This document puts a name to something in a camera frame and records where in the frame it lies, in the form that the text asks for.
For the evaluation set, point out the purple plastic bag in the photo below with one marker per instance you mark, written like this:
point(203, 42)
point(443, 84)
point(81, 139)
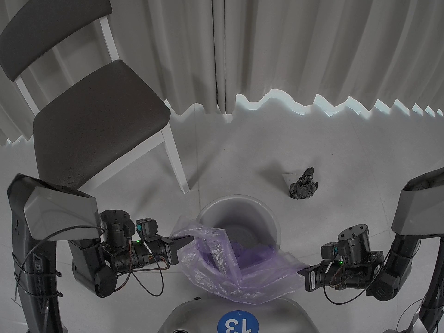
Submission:
point(242, 279)

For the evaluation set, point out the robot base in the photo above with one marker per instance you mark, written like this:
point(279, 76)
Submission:
point(242, 314)

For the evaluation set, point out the dark grey white-framed chair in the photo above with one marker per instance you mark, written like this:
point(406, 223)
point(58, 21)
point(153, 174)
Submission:
point(97, 123)

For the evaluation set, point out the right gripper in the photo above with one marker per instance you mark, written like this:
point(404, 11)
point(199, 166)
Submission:
point(319, 278)

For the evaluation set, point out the white curtain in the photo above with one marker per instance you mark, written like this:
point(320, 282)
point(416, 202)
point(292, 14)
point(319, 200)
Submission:
point(329, 47)
point(166, 47)

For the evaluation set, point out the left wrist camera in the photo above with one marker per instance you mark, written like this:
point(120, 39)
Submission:
point(148, 229)

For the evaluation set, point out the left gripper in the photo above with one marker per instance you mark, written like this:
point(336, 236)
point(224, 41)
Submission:
point(152, 255)

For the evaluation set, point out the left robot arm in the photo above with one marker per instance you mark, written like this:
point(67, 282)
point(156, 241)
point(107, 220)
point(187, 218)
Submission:
point(59, 213)

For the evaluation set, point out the black plastic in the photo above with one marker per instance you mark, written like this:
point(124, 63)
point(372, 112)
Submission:
point(303, 186)

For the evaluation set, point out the white trash bin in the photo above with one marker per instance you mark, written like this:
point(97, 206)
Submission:
point(222, 210)

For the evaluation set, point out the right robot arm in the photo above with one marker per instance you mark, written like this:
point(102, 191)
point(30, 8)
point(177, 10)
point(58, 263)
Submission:
point(419, 199)

